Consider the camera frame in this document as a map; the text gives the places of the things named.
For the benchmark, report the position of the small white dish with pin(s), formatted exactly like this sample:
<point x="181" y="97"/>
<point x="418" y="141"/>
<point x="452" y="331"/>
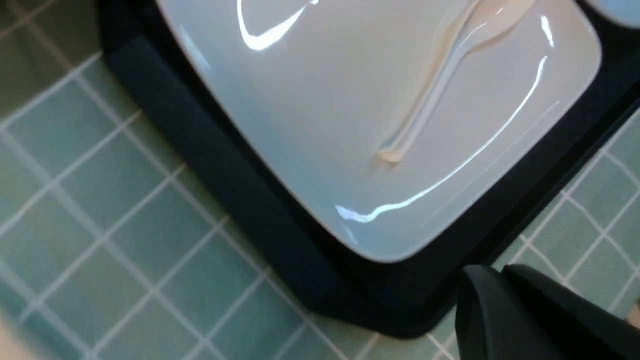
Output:
<point x="625" y="13"/>

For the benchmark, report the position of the green checkered tablecloth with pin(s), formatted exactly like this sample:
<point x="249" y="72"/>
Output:
<point x="113" y="249"/>

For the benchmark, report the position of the white ceramic soup spoon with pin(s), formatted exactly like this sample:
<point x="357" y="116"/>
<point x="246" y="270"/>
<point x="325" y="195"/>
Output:
<point x="481" y="22"/>

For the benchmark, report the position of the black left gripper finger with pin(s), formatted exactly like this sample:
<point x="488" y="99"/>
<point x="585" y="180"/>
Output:
<point x="519" y="313"/>

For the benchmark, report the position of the black serving tray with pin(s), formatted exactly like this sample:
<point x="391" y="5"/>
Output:
<point x="403" y="300"/>

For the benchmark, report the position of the large white square rice plate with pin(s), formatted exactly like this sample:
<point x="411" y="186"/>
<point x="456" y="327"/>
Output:
<point x="316" y="87"/>

